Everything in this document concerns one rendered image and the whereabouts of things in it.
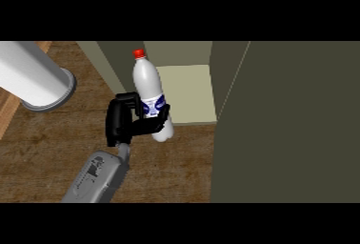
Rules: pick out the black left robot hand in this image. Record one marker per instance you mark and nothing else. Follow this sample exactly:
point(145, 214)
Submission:
point(120, 124)

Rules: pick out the white water bottle red cap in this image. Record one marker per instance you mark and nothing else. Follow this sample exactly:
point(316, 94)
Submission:
point(146, 82)

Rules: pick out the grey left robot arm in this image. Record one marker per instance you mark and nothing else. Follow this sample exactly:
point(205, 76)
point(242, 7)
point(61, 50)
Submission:
point(96, 178)

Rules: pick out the pale open cabinet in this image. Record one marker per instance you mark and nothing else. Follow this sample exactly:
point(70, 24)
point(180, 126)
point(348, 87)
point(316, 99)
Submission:
point(188, 95)

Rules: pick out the dark grey cabinet door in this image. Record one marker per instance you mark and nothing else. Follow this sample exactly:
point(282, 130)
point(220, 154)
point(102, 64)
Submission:
point(291, 127)

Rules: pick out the white cylinder with grey rim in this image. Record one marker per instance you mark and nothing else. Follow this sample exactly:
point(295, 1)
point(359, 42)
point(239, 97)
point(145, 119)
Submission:
point(33, 76)

